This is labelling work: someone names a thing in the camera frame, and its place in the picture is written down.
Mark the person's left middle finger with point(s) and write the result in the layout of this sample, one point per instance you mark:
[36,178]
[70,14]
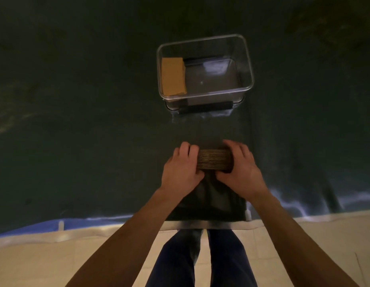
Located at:
[184,148]

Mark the clear plastic container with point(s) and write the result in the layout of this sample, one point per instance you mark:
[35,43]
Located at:
[216,80]

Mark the dark green table cloth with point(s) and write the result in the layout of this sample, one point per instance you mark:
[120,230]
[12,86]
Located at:
[68,116]

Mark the person's right thumb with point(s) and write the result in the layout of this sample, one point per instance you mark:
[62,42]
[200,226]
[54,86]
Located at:
[223,175]

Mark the person's left thumb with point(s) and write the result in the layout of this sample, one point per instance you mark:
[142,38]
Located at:
[198,175]

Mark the person's left forearm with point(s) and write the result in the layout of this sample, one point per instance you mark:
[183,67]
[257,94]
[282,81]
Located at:
[128,236]

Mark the person's right forearm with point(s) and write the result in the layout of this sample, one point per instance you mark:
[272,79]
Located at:
[292,242]

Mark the black plastic bag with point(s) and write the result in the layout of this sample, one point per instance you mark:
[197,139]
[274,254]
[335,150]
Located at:
[211,203]

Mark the person's left hand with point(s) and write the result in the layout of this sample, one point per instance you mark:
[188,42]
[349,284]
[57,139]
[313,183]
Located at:
[177,173]

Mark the person's left leg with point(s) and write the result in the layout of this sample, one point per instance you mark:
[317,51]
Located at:
[176,263]

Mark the person's leg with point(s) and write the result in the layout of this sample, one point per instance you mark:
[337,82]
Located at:
[229,260]
[176,263]

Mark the clear lid with black clips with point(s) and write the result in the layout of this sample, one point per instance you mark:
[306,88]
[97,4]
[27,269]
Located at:
[205,108]

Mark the person's right hand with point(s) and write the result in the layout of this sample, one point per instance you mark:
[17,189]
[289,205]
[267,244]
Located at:
[243,176]

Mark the person's right middle finger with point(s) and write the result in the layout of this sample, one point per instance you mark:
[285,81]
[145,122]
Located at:
[245,152]

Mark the person's right leg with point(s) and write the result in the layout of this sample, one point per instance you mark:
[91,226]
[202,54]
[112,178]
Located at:
[229,260]

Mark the stack of brown cardboard sheets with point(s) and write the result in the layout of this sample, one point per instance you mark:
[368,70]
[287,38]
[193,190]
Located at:
[214,160]

